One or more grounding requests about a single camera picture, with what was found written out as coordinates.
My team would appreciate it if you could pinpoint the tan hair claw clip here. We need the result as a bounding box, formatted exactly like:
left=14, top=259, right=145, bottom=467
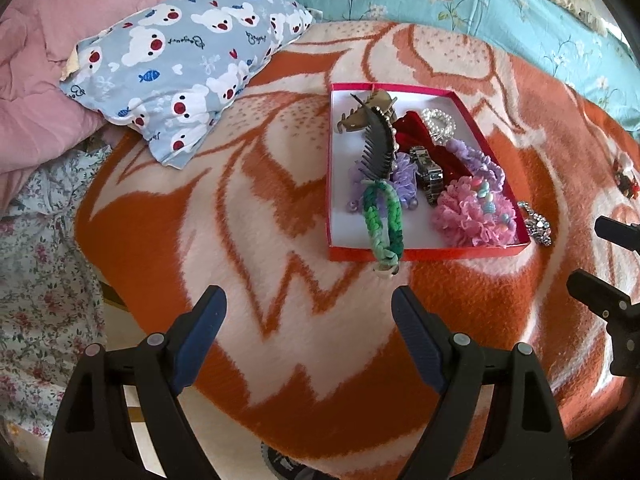
left=334, top=87, right=398, bottom=136

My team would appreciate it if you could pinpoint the white pearl bead scrunchie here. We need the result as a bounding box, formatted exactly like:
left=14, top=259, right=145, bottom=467
left=420, top=107, right=458, bottom=143

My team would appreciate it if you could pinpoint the lavender mesh scrunchie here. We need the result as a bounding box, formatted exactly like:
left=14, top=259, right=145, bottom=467
left=345, top=152, right=423, bottom=213

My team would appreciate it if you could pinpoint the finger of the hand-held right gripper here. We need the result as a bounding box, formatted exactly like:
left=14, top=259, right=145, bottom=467
left=595, top=215, right=640, bottom=253
left=566, top=268, right=640, bottom=321

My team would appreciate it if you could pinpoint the silver rhinestone brooch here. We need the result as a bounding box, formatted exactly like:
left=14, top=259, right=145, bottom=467
left=517, top=200, right=553, bottom=247

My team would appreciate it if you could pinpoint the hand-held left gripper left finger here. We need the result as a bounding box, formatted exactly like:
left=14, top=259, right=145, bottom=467
left=44, top=285, right=228, bottom=480

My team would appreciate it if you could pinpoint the dark object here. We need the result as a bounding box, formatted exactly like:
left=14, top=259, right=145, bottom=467
left=260, top=442, right=321, bottom=480

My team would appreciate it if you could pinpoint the pink mesh scrunchie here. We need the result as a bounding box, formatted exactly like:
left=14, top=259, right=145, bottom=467
left=432, top=175, right=518, bottom=248

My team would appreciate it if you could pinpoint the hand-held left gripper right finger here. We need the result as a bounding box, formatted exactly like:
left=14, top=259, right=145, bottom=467
left=391, top=285, right=573, bottom=480

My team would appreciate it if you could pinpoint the white floral cloth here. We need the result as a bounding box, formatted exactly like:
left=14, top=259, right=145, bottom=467
left=0, top=145, right=113, bottom=441

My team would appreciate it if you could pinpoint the blue bear print pillow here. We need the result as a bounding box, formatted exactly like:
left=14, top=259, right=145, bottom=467
left=59, top=0, right=315, bottom=167

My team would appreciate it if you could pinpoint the small red hair clip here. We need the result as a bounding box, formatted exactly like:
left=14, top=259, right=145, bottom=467
left=612, top=156, right=638, bottom=196

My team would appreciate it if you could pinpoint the silver wrist watch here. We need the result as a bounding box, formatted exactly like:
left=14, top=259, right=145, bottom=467
left=410, top=145, right=446, bottom=206

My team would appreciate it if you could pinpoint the black comb hair clip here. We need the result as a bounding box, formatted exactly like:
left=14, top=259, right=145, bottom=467
left=352, top=92, right=398, bottom=183

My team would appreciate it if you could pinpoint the pink quilt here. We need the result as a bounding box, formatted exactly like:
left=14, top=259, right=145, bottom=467
left=0, top=0, right=236, bottom=211

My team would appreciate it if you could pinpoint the orange and cream blanket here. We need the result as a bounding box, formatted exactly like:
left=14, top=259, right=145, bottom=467
left=75, top=21, right=640, bottom=480

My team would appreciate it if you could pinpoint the green braided hair tie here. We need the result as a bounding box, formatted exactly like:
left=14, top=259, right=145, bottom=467
left=361, top=179, right=405, bottom=275

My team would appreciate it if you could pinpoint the teal floral bed sheet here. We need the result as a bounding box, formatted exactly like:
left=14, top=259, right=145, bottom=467
left=230, top=0, right=640, bottom=138

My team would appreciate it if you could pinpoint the red bow hair clip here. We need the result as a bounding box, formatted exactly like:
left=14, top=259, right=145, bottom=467
left=392, top=110, right=458, bottom=181

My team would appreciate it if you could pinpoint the red cardboard box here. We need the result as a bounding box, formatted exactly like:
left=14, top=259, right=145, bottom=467
left=325, top=82, right=532, bottom=263

